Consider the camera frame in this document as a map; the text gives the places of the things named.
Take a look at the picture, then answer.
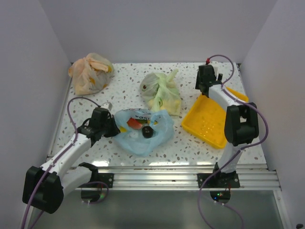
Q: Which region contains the pink red peach slice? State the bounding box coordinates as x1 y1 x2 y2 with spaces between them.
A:
127 118 142 130

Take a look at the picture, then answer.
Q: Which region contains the light blue plastic bag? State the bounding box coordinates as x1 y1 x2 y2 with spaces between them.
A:
114 109 174 156

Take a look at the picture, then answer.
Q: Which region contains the dark purple plum fruit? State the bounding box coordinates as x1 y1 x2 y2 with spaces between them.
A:
142 126 153 138

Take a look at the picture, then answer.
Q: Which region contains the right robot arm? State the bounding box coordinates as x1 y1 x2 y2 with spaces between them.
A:
195 65 259 187

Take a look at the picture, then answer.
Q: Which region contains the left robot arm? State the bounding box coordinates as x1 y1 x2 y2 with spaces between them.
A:
22 103 119 214

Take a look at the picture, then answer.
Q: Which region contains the small yellow fruit piece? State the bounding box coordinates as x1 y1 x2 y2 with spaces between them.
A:
119 126 127 133

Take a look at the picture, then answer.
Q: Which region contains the green fruit in bag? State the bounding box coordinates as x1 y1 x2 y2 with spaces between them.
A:
138 119 150 125

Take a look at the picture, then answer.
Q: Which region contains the green avocado plastic bag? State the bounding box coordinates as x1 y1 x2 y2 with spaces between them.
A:
140 69 182 116

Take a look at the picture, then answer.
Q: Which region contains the orange plastic bag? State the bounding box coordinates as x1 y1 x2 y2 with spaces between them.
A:
68 53 114 95

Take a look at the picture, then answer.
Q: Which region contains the yellow plastic tray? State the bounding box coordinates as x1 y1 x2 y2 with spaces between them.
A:
182 85 248 149

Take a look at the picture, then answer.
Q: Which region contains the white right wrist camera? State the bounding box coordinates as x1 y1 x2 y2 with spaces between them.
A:
205 58 218 77

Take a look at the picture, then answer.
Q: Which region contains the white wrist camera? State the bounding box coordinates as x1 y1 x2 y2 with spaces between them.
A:
101 102 112 111
205 58 218 77

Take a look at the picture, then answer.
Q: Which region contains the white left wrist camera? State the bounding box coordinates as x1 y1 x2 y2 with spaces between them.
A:
101 102 112 111

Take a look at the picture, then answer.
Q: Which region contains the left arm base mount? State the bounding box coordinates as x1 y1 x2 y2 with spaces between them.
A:
77 162 114 205

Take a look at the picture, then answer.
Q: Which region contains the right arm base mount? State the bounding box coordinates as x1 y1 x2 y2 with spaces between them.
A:
197 163 241 204

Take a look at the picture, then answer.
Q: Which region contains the aluminium table edge rail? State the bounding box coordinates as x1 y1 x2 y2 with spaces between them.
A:
98 165 281 191

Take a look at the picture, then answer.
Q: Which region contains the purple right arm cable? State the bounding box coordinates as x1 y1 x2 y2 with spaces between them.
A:
197 54 270 229

